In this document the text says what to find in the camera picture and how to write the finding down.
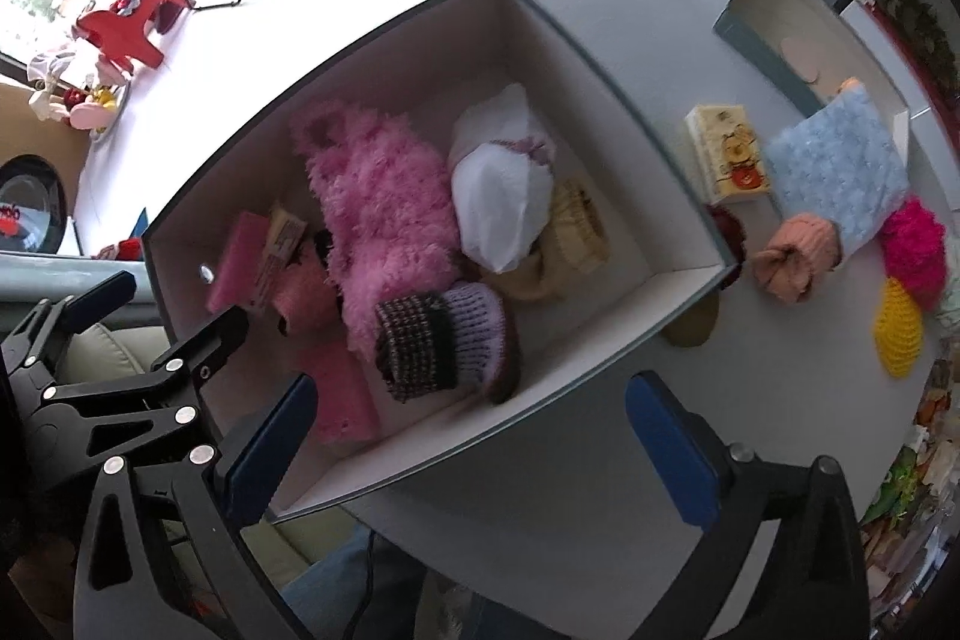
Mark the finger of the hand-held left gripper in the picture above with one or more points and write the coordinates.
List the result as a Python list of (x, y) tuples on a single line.
[(75, 310), (150, 396)]

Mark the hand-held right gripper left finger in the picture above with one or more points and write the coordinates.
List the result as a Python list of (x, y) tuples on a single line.
[(270, 452)]

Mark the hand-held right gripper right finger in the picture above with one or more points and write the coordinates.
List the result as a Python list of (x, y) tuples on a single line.
[(671, 452)]

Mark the yellow printed tissue pack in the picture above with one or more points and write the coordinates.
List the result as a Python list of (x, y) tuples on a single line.
[(724, 153), (277, 242)]

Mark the purple and brown knit hat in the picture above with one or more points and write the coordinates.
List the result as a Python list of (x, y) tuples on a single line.
[(465, 325)]

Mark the cream knit hat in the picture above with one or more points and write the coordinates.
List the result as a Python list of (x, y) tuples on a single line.
[(574, 227)]

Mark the pink fluffy garment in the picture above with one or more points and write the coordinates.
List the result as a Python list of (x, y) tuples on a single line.
[(382, 212)]

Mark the grey storage box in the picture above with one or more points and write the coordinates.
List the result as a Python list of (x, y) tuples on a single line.
[(562, 85)]

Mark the pale green sofa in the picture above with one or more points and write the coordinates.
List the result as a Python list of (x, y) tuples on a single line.
[(97, 347)]

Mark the pink square cloth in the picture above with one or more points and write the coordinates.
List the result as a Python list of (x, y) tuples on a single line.
[(337, 392)]

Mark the person's jeans leg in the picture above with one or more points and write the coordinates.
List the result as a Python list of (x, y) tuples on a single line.
[(330, 587)]

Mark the black round appliance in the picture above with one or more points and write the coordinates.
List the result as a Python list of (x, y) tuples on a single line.
[(30, 168)]

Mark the pink knit cloth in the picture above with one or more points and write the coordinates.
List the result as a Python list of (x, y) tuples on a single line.
[(304, 295)]

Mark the plush toy pile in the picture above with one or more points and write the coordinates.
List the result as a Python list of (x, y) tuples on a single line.
[(90, 115)]

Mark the dark red knit hat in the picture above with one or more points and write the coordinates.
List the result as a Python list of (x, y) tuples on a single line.
[(727, 231)]

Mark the shelf of colourful goods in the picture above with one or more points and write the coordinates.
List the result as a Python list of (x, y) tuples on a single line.
[(900, 482)]

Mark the peach knit hat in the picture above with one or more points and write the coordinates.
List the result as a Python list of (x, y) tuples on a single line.
[(799, 250)]

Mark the yellow knit hat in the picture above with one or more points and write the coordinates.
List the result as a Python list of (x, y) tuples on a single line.
[(896, 325)]

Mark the red plastic stool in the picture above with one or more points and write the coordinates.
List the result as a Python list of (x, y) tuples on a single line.
[(120, 21)]

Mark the magenta fluffy knit hat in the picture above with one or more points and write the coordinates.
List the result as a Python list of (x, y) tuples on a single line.
[(911, 242)]

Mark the light blue dotted blanket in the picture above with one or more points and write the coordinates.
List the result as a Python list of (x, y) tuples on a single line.
[(832, 168)]

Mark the pink round pad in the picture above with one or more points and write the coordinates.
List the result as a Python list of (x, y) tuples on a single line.
[(799, 59)]

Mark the grey box lid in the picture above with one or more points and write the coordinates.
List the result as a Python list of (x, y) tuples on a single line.
[(757, 48)]

